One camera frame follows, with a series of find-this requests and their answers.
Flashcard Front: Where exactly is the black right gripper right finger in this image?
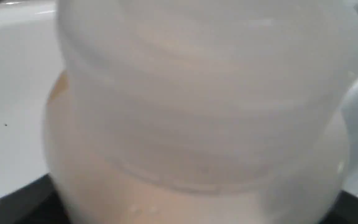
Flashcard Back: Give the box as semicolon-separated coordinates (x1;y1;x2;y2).
322;190;358;224

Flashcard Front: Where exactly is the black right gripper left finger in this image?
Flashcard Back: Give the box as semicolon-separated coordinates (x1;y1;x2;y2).
0;175;70;224

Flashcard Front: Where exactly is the translucent squeeze bottle amber liquid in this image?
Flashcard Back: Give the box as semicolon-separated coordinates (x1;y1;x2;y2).
44;0;358;224

